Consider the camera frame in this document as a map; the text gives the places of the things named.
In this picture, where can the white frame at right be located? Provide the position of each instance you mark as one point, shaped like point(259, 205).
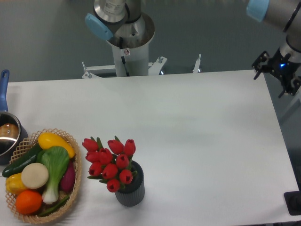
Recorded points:
point(290, 109)

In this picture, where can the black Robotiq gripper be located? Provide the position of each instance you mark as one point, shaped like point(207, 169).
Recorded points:
point(284, 66)

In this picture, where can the black device at table edge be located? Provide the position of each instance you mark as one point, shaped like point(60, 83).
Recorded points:
point(293, 202)

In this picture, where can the yellow bell pepper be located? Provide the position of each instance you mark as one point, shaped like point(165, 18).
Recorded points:
point(15, 185)

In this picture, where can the woven wicker basket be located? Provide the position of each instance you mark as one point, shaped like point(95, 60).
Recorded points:
point(25, 146)

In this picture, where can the red tulip bouquet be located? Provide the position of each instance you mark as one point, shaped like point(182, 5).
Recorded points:
point(111, 165)

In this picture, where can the green bok choy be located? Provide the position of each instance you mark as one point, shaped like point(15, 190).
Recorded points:
point(56, 160)

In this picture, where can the beige round bun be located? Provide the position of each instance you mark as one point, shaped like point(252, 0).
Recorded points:
point(34, 175)

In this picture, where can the yellow squash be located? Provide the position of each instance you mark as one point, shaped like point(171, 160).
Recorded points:
point(47, 140)

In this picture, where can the green chili pepper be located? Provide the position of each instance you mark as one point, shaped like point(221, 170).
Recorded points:
point(54, 208)

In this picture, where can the blue handled saucepan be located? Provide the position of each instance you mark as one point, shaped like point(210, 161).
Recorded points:
point(11, 130)

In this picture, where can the green cucumber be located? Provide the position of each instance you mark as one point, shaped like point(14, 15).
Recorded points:
point(19, 164)

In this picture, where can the orange fruit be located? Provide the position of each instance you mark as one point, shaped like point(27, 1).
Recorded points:
point(28, 202)

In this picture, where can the purple sweet potato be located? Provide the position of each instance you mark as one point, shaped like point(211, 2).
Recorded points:
point(68, 180)

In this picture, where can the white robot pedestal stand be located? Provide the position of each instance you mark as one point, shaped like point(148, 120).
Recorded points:
point(130, 52)

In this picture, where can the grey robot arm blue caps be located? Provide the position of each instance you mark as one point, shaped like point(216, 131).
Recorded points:
point(109, 15)

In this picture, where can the dark grey ribbed vase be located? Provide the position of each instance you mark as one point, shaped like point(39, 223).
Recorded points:
point(134, 192)

